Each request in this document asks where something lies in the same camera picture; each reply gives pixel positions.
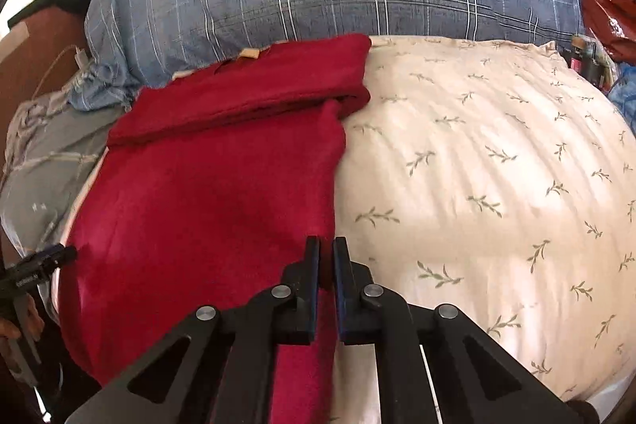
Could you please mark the blue cloth at bedside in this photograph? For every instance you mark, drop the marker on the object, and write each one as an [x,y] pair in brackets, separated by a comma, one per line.
[623,94]

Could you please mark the red plastic bag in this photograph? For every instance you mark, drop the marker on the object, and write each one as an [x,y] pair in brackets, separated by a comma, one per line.
[612,22]

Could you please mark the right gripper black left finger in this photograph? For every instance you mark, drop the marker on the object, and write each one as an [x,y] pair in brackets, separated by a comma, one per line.
[216,366]

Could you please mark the brown wooden headboard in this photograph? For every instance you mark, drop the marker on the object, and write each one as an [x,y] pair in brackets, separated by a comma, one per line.
[38,56]

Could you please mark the red knitted garment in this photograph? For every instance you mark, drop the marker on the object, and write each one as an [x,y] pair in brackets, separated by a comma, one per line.
[210,187]

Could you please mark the white charger with cable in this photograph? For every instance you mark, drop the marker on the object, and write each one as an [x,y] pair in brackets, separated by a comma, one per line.
[81,59]

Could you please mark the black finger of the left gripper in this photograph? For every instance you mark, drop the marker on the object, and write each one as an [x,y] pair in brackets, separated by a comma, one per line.
[42,264]

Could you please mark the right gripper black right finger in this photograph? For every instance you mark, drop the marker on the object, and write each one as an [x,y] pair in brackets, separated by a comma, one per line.
[435,365]

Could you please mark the cream leaf-print pillow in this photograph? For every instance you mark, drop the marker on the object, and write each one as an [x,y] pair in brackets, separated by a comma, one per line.
[490,176]

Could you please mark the grey patterned bed sheet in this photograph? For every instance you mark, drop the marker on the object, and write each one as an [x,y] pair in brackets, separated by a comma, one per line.
[51,149]

